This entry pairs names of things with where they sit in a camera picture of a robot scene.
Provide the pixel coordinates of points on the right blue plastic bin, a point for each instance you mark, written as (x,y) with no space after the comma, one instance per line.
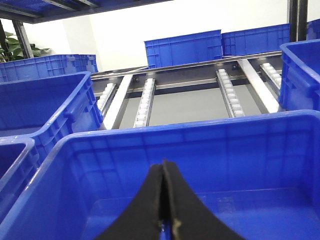
(259,174)

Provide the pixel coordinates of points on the upper shelf frame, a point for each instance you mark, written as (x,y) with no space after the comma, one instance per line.
(40,11)

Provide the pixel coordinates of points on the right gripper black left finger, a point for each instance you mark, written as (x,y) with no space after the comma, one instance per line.
(141,219)

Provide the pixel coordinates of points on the background blue bin right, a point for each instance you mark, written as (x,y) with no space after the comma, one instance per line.
(255,40)

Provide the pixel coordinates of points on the left blue plastic bin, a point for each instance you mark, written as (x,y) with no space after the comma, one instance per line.
(48,109)

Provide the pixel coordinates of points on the far blue bin top left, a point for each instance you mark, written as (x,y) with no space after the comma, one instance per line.
(47,66)

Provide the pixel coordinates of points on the green potted plant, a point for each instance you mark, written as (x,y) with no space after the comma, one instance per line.
(15,51)

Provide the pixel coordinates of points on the blue plastic bin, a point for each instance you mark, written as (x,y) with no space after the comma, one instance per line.
(48,109)
(259,174)

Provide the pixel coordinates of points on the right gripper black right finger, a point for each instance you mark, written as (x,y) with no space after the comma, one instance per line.
(190,218)

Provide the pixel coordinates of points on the far right blue bin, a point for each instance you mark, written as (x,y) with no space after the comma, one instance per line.
(300,79)

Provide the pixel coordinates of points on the far blue bin top centre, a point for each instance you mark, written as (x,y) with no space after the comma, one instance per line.
(184,49)

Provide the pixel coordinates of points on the white roller track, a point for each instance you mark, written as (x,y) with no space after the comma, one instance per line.
(143,113)

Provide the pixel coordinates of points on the small blue bin far left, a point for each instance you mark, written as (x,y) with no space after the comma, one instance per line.
(19,160)

